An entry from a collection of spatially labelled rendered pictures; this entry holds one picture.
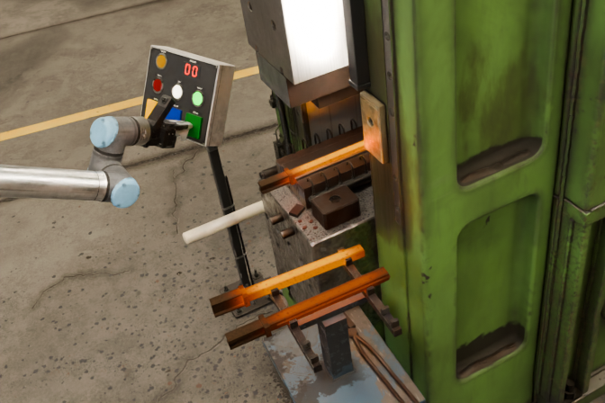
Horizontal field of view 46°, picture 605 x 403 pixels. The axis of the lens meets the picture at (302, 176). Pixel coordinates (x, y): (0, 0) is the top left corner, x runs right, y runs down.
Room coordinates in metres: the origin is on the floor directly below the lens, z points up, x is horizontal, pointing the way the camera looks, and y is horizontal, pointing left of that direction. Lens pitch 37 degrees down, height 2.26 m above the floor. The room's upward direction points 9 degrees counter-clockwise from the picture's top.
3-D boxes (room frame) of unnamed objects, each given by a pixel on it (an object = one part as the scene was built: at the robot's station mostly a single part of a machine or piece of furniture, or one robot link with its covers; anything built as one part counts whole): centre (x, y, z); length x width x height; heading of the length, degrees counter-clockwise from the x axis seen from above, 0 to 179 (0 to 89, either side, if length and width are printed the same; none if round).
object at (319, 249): (1.75, -0.19, 0.69); 0.56 x 0.38 x 0.45; 111
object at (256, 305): (2.21, 0.32, 0.05); 0.22 x 0.22 x 0.09; 21
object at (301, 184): (1.80, -0.16, 0.96); 0.42 x 0.20 x 0.09; 111
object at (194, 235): (2.01, 0.25, 0.62); 0.44 x 0.05 x 0.05; 111
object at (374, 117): (1.48, -0.20, 1.27); 0.09 x 0.02 x 0.17; 21
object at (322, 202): (1.58, -0.08, 0.95); 0.12 x 0.08 x 0.06; 111
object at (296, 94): (1.80, -0.16, 1.32); 0.42 x 0.20 x 0.10; 111
